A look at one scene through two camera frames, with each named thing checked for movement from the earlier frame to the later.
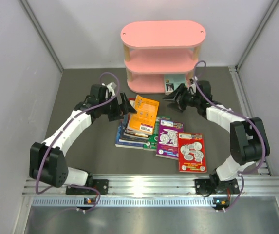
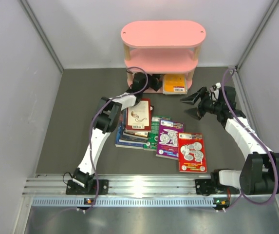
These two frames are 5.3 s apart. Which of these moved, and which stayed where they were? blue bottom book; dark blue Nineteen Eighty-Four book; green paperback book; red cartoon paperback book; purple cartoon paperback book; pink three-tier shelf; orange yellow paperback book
Moved: orange yellow paperback book
Stayed: blue bottom book; purple cartoon paperback book; red cartoon paperback book; dark blue Nineteen Eighty-Four book; pink three-tier shelf; green paperback book
